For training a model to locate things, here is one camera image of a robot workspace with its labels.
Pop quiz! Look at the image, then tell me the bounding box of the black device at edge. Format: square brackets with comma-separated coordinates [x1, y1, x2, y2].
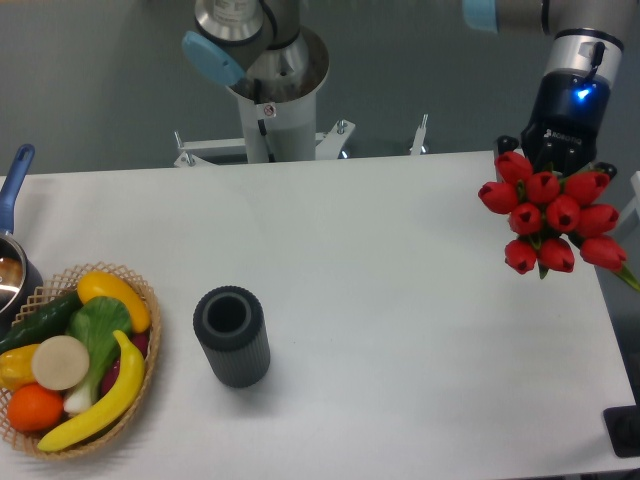
[603, 405, 640, 458]

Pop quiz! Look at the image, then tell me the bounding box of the beige round disc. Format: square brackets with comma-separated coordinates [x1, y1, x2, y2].
[31, 335, 90, 391]

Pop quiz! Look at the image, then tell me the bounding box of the woven wicker basket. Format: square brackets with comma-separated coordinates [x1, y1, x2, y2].
[1, 262, 161, 461]

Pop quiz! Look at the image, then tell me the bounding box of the green bok choy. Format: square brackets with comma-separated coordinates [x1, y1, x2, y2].
[64, 296, 132, 416]

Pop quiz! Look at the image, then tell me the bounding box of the dark grey ribbed vase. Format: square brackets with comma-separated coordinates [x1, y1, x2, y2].
[193, 286, 271, 388]

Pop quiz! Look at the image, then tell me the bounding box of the blue handled saucepan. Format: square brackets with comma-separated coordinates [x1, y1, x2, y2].
[1, 144, 43, 337]

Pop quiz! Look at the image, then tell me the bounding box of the yellow banana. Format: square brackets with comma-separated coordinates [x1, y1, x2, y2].
[37, 330, 145, 453]

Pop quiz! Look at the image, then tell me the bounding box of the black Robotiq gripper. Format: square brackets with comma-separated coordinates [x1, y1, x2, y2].
[493, 72, 617, 180]

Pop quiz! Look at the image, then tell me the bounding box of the dark red vegetable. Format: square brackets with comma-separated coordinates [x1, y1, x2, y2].
[100, 332, 149, 397]

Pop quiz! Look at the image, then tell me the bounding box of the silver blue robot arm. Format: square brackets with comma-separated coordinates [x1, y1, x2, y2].
[182, 1, 638, 176]

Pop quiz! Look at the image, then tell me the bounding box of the yellow bell pepper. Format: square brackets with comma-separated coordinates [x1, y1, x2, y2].
[1, 344, 39, 391]

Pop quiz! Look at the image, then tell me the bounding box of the green cucumber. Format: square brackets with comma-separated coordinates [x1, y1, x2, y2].
[1, 290, 82, 353]

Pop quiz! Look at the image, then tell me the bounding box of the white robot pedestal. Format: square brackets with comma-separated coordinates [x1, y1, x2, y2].
[229, 27, 329, 164]

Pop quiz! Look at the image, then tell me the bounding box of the white metal mounting frame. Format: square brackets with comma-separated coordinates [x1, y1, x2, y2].
[173, 114, 429, 168]

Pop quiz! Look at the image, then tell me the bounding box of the red tulip bouquet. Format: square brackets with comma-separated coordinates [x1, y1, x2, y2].
[478, 151, 639, 291]

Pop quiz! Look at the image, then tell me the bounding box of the orange fruit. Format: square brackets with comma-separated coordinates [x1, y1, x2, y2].
[7, 383, 63, 432]

